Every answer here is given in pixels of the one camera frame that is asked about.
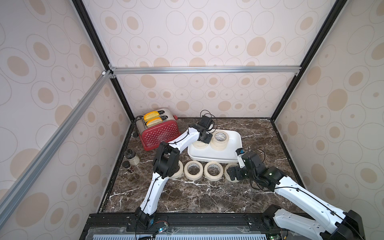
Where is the white rectangular storage tray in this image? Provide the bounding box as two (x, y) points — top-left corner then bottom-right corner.
(188, 130), (243, 164)

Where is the black left corner post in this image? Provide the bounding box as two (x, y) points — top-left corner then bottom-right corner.
(71, 0), (135, 122)

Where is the small dark spice bottle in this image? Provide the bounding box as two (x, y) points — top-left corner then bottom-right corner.
(122, 161), (135, 173)

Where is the horizontal aluminium frame bar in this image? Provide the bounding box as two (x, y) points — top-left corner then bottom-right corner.
(112, 66), (301, 75)

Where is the yellow toast slice rear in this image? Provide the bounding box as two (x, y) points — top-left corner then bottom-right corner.
(143, 111), (161, 122)

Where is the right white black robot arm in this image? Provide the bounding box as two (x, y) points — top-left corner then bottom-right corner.
(226, 148), (365, 240)

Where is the black right corner post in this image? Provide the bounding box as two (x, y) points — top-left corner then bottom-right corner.
(271, 0), (348, 123)

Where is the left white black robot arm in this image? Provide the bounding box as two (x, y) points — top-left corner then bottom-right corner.
(135, 116), (215, 229)

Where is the yellow toast slice front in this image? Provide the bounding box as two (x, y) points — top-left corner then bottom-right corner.
(146, 117), (163, 128)

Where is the black corner post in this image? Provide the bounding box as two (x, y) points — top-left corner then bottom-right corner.
(71, 0), (135, 122)
(271, 0), (348, 123)

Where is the left diagonal aluminium bar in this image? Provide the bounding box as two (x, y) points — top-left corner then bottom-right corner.
(1, 70), (112, 228)

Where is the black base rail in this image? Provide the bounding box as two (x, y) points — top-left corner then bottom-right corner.
(80, 213), (296, 240)

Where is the yellow toast slice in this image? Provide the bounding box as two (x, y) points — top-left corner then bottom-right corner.
(146, 117), (163, 128)
(143, 111), (161, 122)

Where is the red polka dot toaster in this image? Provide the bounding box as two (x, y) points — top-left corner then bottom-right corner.
(135, 108), (181, 151)

